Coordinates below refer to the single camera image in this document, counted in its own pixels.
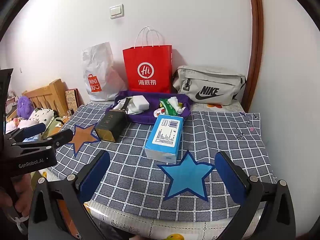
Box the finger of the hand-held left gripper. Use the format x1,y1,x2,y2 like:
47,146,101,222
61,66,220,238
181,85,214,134
11,129,74,153
5,123,47,141

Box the wooden headboard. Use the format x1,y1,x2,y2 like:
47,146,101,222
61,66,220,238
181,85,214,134
22,79,67,118

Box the patterned book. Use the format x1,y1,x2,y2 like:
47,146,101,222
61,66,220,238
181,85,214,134
64,88,81,113

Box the black strap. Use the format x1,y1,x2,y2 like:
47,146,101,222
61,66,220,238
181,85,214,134
114,97,132,112

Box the white plastic shopping bag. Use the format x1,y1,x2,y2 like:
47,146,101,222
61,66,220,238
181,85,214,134
82,42,128,102

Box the purple plush toy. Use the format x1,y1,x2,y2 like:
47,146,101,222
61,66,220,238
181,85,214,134
17,95,34,119

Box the red paper bag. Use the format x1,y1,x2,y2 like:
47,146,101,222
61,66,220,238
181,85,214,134
122,26,173,94

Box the white light switch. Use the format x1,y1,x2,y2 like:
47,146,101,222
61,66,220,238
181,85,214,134
109,4,124,19

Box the grey waist bag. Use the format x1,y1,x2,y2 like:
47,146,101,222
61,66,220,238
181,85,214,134
172,65,247,106

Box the blue tissue pack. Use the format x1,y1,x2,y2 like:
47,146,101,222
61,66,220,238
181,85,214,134
144,115,184,165

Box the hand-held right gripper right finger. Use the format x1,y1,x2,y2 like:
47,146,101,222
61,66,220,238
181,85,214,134
214,151,297,240

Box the person's left hand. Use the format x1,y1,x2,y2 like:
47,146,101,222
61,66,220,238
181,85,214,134
0,173,32,217

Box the purple fabric tray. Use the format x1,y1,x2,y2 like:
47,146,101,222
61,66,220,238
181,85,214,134
114,90,192,125

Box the brown star patch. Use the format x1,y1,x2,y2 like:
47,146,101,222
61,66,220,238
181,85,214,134
67,123,101,158

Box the white tissue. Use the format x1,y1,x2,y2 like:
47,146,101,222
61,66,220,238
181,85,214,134
167,96,186,113

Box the green wipes packet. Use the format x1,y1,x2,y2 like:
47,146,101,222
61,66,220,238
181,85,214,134
160,99,187,117

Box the pastel blanket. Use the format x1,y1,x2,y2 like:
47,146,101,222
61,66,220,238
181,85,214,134
5,119,42,140

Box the brown wooden door frame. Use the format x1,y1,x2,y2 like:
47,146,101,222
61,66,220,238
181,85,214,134
240,0,264,113

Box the white snack packet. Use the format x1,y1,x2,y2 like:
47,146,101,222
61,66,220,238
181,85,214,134
153,107,167,118

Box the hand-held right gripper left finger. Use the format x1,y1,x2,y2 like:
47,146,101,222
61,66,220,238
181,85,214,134
27,150,111,240

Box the blue star patch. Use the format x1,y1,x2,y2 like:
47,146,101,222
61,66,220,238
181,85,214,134
157,150,215,202

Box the dark tea tin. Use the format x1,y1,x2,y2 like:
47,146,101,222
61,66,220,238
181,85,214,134
94,109,127,143

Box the green bed cover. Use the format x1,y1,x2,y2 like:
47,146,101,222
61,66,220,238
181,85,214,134
41,116,63,140

